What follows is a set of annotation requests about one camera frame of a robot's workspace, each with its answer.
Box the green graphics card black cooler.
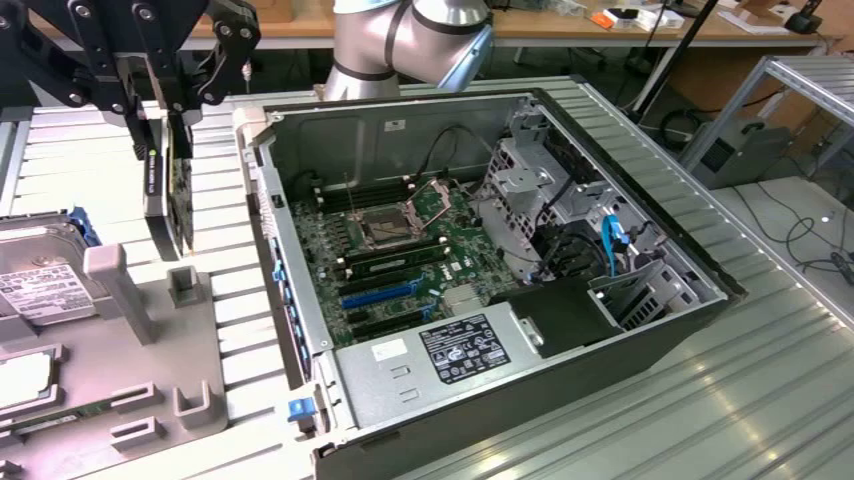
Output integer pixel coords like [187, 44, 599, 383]
[99, 52, 202, 264]

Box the blue disk carrier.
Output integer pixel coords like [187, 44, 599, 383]
[64, 203, 103, 249]

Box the CPU socket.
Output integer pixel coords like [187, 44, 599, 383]
[350, 204, 428, 251]

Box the installed RAM stick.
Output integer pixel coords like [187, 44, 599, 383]
[344, 246, 451, 279]

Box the silver hard disk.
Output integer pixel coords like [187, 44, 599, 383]
[0, 212, 112, 329]

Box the metal disk bay cage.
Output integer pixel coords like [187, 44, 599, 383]
[479, 137, 602, 261]

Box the green Dell motherboard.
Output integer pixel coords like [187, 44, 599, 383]
[290, 179, 529, 351]

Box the black expansion slot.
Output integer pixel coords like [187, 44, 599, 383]
[336, 272, 406, 297]
[351, 309, 432, 342]

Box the long wooden desk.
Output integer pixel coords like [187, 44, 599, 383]
[190, 0, 843, 51]

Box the orange and black box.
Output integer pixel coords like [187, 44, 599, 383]
[590, 7, 635, 29]

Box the silver chipset heatsink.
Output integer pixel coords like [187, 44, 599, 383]
[439, 285, 486, 314]

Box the grey parts rack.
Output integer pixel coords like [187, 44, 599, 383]
[0, 242, 232, 480]

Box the white box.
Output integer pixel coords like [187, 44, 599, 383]
[633, 8, 686, 29]

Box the black tripod pole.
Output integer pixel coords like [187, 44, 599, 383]
[630, 0, 723, 114]

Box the silver CPU chip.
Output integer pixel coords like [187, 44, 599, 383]
[0, 352, 56, 412]

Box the blue case latch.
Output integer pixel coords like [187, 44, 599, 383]
[284, 397, 316, 425]

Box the silver power supply unit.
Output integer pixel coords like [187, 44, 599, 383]
[331, 299, 547, 432]

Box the green RAM stick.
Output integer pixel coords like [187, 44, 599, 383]
[0, 401, 114, 437]

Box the brown cardboard box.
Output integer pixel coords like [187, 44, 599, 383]
[733, 0, 793, 21]

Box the grey metal box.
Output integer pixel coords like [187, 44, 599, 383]
[690, 121, 799, 190]

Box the open black PC case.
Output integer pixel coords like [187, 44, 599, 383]
[231, 87, 747, 480]

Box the black desk device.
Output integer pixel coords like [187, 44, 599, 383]
[783, 0, 829, 35]

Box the black power wire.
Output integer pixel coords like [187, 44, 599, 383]
[424, 126, 500, 181]

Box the black wire bundle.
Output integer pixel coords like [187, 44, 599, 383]
[537, 224, 602, 284]

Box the blue SATA wire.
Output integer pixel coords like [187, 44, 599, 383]
[599, 213, 633, 279]

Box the aluminium profile frame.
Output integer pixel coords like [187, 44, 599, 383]
[677, 54, 854, 176]

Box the black cable with plug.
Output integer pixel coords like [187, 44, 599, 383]
[737, 180, 854, 286]

